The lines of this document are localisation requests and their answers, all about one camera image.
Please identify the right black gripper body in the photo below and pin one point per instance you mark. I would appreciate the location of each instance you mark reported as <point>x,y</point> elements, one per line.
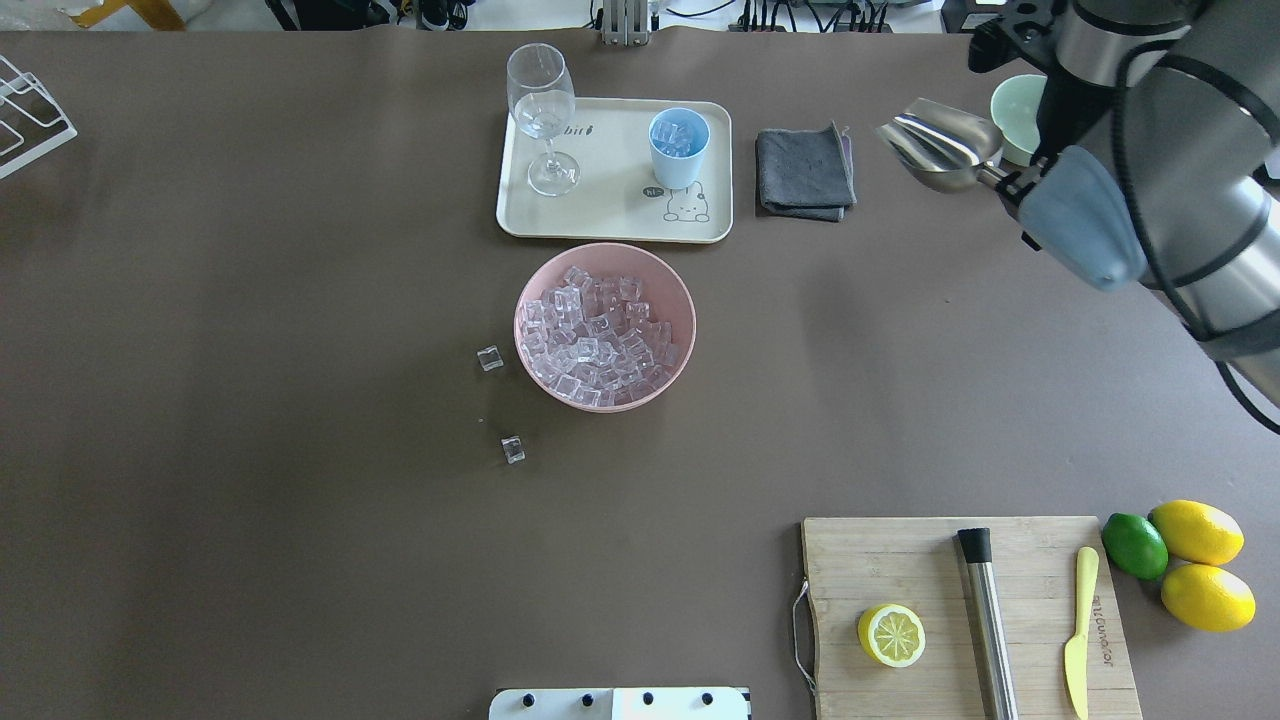
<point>1062,118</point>

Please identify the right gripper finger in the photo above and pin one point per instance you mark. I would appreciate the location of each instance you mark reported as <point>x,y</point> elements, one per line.
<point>1013,185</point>

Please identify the stainless steel ice scoop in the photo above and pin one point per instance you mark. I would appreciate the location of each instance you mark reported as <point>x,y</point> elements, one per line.
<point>947,149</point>

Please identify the pink bowl of ice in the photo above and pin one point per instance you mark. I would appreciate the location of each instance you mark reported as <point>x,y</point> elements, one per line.
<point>605,327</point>

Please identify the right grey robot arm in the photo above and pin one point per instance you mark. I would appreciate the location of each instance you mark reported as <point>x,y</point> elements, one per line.
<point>1154,118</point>

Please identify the light blue plastic cup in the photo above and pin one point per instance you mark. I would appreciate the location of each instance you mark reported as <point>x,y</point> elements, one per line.
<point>678,139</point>

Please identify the loose ice cube far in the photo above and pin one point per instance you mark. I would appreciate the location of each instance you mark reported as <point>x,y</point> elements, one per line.
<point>489,358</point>

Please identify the loose ice cube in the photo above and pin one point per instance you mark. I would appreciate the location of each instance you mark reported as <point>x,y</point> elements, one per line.
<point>489,358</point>
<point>513,449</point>

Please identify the loose ice cube near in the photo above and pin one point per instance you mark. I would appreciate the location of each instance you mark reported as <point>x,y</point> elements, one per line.
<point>513,449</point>

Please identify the pale green bowl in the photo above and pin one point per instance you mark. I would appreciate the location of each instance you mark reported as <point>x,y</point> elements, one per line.
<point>1014,108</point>

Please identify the grey folded cloth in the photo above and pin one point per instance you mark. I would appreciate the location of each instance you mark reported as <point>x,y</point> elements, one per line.
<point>806,174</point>

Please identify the steel muddler black tip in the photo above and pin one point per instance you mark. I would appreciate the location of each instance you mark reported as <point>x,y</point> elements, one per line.
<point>993,657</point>

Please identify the bamboo cutting board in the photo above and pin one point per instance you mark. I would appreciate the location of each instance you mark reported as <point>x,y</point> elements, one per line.
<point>854,564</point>

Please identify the green lime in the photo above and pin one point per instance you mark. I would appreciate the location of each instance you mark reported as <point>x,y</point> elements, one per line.
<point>1134,545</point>

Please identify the upper yellow lemon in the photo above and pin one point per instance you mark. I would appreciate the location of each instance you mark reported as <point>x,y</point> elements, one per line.
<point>1198,532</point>

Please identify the yellow lemon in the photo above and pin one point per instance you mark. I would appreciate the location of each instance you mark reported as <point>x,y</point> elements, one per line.
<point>1208,598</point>
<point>1198,532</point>

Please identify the cream rabbit serving tray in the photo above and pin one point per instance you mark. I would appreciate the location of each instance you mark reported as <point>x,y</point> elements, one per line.
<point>618,197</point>

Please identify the lower yellow lemon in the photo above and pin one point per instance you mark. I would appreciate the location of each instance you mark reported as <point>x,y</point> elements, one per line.
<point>1208,598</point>

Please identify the half lemon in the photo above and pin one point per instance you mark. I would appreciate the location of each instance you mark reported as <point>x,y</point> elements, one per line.
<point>892,635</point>

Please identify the yellow plastic knife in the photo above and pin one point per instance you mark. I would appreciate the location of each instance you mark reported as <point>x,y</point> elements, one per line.
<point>1076,649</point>

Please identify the clear wine glass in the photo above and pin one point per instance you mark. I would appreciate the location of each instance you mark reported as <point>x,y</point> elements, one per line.
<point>541,102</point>

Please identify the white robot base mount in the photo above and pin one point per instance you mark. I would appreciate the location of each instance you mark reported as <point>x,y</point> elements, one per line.
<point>653,702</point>

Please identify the white wire cup rack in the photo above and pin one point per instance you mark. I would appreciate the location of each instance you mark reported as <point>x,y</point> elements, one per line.
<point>32,120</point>

